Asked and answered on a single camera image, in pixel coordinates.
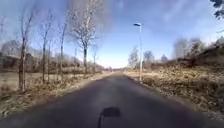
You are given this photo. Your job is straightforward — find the dry grass and leaf bank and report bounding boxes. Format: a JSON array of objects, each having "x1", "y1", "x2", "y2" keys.
[{"x1": 123, "y1": 62, "x2": 224, "y2": 118}]

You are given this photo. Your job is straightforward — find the grey asphalt path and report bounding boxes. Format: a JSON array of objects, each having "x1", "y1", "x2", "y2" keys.
[{"x1": 0, "y1": 73, "x2": 224, "y2": 128}]

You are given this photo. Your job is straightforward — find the dry pale grass verge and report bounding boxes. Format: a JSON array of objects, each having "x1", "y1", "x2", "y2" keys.
[{"x1": 0, "y1": 70, "x2": 113, "y2": 120}]

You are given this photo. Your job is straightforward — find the row of bare roadside trees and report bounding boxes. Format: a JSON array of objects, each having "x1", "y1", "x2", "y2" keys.
[{"x1": 0, "y1": 0, "x2": 108, "y2": 93}]

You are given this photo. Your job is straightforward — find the grey street lamp post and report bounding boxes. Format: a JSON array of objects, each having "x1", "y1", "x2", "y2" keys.
[{"x1": 132, "y1": 22, "x2": 144, "y2": 84}]

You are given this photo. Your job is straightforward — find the distant bare trees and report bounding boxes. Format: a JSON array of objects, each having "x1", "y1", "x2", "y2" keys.
[{"x1": 127, "y1": 36, "x2": 224, "y2": 68}]

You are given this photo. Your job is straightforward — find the dark conifer branch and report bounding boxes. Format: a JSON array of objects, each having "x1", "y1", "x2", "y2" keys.
[{"x1": 209, "y1": 0, "x2": 224, "y2": 20}]

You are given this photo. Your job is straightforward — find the distant brown wood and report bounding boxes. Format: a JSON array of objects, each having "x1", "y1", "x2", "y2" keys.
[{"x1": 0, "y1": 39, "x2": 84, "y2": 74}]

